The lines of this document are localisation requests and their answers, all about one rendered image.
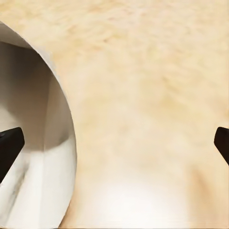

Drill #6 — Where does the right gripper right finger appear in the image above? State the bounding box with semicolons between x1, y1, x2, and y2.
214;126;229;165

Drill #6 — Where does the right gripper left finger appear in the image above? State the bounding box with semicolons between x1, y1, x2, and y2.
0;127;25;184

